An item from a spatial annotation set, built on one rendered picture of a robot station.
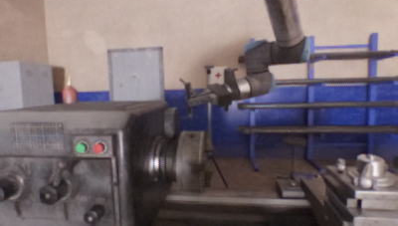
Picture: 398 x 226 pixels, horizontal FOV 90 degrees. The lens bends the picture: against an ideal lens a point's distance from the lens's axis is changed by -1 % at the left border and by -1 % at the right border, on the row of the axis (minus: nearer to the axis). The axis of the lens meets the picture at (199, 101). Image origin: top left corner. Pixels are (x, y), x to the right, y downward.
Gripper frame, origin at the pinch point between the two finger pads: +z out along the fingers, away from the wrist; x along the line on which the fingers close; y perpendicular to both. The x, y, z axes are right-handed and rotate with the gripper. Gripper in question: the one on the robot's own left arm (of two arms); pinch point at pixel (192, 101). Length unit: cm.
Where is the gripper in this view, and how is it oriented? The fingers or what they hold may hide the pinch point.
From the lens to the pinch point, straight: 76.2
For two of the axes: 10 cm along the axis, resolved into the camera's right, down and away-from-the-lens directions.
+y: 1.1, 9.0, 4.1
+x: -3.1, -3.6, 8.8
